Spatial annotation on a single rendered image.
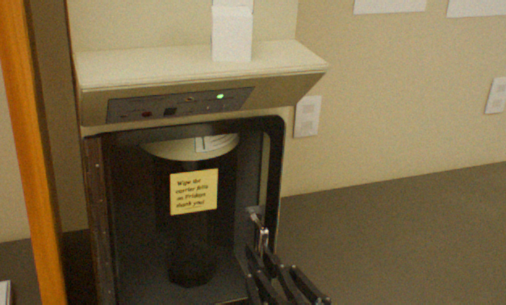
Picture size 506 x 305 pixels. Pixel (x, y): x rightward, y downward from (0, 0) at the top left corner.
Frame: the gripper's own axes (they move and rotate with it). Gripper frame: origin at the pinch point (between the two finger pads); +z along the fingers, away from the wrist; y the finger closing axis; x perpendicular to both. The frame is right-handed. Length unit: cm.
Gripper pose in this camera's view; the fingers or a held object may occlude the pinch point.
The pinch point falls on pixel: (261, 259)
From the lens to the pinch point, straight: 94.2
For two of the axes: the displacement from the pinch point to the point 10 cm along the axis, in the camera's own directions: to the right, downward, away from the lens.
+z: -3.4, -4.6, 8.2
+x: -0.5, 8.8, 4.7
